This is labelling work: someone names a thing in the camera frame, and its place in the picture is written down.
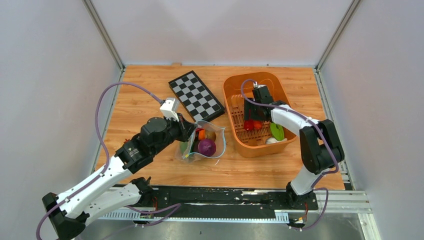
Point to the orange red toy carrot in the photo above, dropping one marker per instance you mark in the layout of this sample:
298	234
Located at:
257	124

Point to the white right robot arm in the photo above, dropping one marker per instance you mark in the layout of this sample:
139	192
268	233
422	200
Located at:
320	145

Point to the white toy garlic bulb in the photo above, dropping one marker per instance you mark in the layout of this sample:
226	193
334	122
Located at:
273	140

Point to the orange toy fruit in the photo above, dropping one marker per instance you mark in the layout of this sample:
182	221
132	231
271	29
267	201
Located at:
201	134

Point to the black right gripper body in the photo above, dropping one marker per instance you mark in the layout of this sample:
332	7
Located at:
254	114

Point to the green toy pepper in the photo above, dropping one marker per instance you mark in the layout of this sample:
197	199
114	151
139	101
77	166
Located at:
184	148

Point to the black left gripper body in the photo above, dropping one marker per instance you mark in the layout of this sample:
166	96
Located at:
175	130

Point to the orange plastic basket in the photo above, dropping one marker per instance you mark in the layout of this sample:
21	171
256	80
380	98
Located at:
252	143

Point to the brown toy potato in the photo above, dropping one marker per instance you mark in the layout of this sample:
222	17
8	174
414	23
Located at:
211	135

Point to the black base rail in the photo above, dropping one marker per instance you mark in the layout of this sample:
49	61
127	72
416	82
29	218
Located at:
224	203

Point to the clear zip top bag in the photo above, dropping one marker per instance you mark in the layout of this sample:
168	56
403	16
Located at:
193	155

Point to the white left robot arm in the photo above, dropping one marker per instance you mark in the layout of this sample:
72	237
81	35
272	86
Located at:
71	211

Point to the black white chessboard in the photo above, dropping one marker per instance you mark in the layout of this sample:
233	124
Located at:
196	97

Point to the red toy chili pepper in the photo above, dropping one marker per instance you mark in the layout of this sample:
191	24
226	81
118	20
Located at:
248	125

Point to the green toy avocado half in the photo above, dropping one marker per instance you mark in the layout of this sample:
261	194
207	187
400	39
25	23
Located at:
277	131

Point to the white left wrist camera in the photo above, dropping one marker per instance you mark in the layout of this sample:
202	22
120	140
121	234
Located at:
169	108

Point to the purple toy onion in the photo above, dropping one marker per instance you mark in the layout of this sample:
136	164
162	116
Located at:
206	147

